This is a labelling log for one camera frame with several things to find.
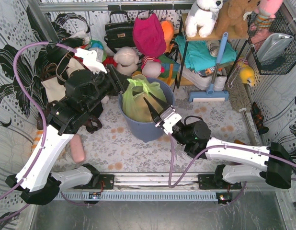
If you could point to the orange plush toy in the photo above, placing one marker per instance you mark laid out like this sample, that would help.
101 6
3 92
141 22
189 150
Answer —
168 31

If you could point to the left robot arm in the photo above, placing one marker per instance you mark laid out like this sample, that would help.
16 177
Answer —
84 91

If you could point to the green trash bag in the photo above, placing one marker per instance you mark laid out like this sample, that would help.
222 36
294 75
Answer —
134 105

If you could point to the teal folded cloth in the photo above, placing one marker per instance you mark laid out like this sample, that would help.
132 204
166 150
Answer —
198 57

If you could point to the wooden metal shelf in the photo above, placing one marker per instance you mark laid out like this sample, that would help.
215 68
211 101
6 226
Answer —
180 80

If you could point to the colourful printed bag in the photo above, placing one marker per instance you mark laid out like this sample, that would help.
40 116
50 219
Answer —
97 46

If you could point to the rainbow striped cloth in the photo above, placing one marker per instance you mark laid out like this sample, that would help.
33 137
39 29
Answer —
171 69

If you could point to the blue trash bin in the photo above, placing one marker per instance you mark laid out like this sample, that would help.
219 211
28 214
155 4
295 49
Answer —
146 131

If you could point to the yellow plush toy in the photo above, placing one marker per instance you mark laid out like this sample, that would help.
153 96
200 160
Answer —
247 75

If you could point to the black round hat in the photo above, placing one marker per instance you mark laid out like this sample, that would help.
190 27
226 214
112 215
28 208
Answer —
56 53

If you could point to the purple orange sock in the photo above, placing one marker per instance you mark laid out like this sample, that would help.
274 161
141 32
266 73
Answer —
239 142

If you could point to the white shoe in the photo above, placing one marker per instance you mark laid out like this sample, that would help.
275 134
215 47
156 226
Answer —
203 82

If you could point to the white plush dog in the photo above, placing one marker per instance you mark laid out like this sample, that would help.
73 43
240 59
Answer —
202 17

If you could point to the pink case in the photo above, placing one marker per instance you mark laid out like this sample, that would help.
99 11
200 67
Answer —
77 149

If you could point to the white plush sheep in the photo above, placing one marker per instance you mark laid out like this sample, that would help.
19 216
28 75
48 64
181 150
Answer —
127 60

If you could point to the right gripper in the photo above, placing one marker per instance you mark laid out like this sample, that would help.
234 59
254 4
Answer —
159 118

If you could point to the brown teddy bear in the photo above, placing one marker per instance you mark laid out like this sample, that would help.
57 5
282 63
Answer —
234 13

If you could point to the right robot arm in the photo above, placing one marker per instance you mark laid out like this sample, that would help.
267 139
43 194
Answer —
272 164

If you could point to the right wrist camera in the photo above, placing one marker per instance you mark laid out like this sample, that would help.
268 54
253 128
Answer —
170 119

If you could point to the black wire basket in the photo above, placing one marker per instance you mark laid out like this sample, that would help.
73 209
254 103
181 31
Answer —
282 64

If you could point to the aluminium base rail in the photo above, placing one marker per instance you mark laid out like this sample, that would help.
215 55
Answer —
152 180

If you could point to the black leather handbag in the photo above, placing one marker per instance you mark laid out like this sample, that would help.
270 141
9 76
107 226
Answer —
119 35

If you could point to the magenta cloth bag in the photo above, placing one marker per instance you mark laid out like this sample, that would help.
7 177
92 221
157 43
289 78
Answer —
148 36

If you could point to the orange checkered cloth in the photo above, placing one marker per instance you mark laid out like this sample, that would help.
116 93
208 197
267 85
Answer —
35 143

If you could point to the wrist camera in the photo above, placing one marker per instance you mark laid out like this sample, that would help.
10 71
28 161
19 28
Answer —
90 60
170 119

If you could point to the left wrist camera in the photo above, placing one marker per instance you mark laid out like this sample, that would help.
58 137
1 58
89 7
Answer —
90 60

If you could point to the pink plush doll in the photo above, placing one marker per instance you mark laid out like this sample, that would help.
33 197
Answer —
151 67

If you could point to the red cloth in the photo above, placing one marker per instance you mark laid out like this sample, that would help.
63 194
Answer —
109 61

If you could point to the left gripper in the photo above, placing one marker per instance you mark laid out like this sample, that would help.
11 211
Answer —
117 80

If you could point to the cream canvas tote bag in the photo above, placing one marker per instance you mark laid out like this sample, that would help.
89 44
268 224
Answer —
54 77

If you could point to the silver foil pouch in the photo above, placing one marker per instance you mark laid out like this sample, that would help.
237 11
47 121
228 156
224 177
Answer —
274 46

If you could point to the pink plush toy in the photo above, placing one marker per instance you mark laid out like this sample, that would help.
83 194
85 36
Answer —
266 13

